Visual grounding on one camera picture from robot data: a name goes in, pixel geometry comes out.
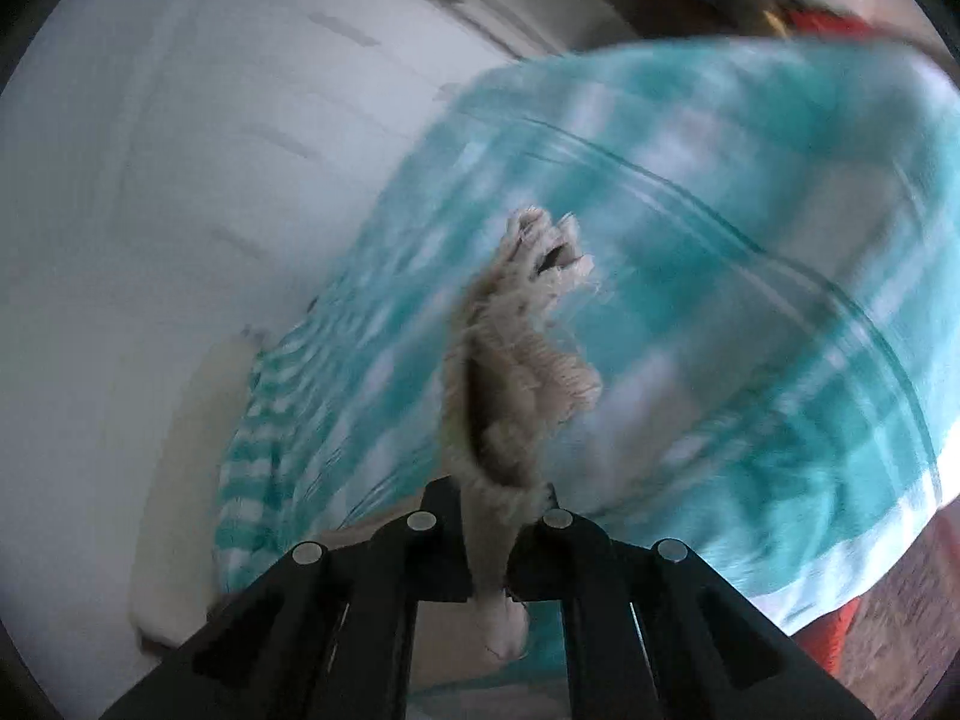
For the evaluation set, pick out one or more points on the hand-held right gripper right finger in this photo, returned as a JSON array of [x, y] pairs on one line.
[[540, 562]]

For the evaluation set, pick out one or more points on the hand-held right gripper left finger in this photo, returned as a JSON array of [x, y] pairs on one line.
[[442, 555]]

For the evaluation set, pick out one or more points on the beige pants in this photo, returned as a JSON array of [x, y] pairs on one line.
[[510, 390]]

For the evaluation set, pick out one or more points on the orange patterned blanket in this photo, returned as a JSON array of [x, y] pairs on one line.
[[885, 615]]

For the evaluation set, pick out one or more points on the teal plaid bed blanket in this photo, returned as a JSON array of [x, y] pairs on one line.
[[750, 277]]

